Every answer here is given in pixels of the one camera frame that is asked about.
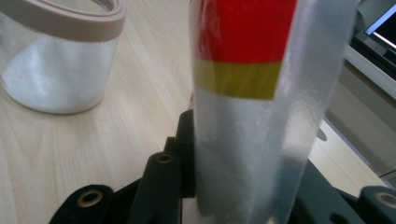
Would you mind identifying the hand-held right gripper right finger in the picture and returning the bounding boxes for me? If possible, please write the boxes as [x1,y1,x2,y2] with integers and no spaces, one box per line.
[290,159,366,224]

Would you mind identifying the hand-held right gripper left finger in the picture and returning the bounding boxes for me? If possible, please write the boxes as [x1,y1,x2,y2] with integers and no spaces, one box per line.
[163,109,197,199]

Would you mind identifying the red and white sugar bag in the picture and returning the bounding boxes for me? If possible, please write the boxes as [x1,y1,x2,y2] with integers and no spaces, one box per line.
[188,0,362,224]

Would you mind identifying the clear glass jar with lid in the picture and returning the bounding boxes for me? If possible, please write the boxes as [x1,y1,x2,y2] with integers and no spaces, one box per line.
[0,0,128,115]

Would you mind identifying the dark monitor screen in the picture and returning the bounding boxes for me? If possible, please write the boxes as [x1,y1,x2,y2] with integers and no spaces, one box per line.
[363,2,396,51]

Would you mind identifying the grey table cable grommet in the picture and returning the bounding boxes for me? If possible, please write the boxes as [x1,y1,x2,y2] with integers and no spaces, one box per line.
[315,127,329,143]

